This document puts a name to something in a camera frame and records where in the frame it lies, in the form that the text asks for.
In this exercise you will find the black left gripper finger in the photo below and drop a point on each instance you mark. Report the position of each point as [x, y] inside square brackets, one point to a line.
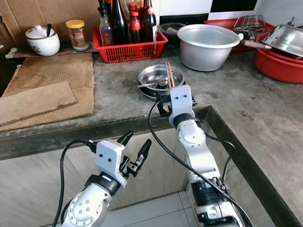
[126, 137]
[144, 150]

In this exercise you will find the wooden chopstick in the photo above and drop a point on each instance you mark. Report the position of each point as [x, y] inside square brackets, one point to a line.
[168, 75]
[171, 74]

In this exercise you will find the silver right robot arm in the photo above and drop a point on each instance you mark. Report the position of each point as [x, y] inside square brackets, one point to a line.
[199, 146]

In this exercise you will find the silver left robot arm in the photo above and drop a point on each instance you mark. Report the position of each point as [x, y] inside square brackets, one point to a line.
[90, 205]

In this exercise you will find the stainless steel plate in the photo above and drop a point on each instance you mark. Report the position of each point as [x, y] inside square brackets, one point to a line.
[149, 95]

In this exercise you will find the steel spoon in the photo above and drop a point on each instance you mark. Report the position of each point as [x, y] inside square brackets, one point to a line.
[149, 84]

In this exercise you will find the stainless steel bowl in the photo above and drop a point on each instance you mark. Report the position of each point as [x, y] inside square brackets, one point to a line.
[154, 73]

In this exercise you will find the red slotted plastic basket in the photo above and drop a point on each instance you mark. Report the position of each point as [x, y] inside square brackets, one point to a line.
[130, 53]

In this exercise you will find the large aluminium pot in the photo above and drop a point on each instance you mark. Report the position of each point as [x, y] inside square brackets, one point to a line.
[206, 52]

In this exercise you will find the small dark bowl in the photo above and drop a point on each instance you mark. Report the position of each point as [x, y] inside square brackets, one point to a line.
[170, 29]

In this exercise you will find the red capped sauce bottle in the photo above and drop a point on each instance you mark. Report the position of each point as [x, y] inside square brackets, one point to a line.
[135, 27]

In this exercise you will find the dark bottle with red neck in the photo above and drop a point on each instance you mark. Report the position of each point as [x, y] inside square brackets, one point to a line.
[148, 21]

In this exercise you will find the tall dark glass bottle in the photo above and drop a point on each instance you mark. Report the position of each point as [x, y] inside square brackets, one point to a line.
[119, 23]

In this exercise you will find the large flat cardboard sheet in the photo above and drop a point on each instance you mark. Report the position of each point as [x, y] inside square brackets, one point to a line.
[57, 70]

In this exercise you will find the small cardboard piece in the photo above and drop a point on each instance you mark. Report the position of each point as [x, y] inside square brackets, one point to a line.
[35, 101]

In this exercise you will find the clear bottle with black spout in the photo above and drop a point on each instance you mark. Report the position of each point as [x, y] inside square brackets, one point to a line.
[105, 29]

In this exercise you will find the red shallow plastic tray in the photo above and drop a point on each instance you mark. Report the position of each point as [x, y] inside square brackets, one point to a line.
[218, 22]

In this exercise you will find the glass jar with yellow lid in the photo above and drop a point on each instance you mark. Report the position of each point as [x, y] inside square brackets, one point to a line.
[77, 37]

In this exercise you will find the red plastic basin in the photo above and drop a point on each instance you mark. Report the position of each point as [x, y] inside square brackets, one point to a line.
[279, 66]

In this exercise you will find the white ceramic lidded pot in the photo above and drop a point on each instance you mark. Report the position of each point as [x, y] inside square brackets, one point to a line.
[42, 43]

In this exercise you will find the thin wooden board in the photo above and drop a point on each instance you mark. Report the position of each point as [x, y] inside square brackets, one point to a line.
[19, 53]

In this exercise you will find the upright brown cardboard panel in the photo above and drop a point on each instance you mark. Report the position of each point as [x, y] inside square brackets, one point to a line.
[47, 12]

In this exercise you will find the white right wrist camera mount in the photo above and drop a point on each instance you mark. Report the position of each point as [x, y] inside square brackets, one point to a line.
[181, 101]

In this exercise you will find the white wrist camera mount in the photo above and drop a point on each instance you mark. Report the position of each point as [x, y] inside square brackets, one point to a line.
[110, 158]
[181, 101]

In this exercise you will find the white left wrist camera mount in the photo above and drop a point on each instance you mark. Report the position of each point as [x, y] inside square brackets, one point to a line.
[110, 158]

